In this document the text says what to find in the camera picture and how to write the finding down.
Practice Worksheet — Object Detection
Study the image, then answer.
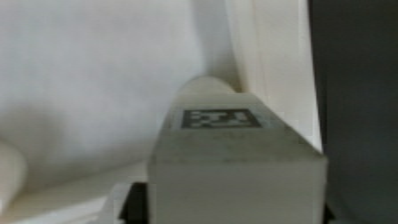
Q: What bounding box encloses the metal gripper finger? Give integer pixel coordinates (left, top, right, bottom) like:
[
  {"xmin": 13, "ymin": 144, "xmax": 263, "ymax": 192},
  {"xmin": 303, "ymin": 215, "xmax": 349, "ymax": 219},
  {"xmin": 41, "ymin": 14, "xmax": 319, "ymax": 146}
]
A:
[{"xmin": 104, "ymin": 182, "xmax": 150, "ymax": 224}]

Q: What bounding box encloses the white leg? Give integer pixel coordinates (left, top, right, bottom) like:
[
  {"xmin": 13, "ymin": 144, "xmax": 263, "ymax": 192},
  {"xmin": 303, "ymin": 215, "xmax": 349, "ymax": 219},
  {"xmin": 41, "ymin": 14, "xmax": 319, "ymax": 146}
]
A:
[{"xmin": 148, "ymin": 76, "xmax": 327, "ymax": 224}]

